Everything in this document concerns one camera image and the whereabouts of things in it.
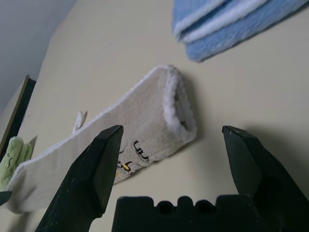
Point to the green towel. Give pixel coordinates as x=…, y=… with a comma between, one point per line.
x=14, y=159

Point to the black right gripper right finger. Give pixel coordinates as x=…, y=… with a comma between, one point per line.
x=260, y=174

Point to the dark brown wooden beam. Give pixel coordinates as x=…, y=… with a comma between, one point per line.
x=19, y=108

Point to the folded blue towel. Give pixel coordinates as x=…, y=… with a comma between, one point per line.
x=236, y=29

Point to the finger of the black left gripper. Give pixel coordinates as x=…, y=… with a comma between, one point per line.
x=4, y=197

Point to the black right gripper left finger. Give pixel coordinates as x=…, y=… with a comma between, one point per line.
x=82, y=183

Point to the beige towel with white trim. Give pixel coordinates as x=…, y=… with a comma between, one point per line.
x=144, y=108

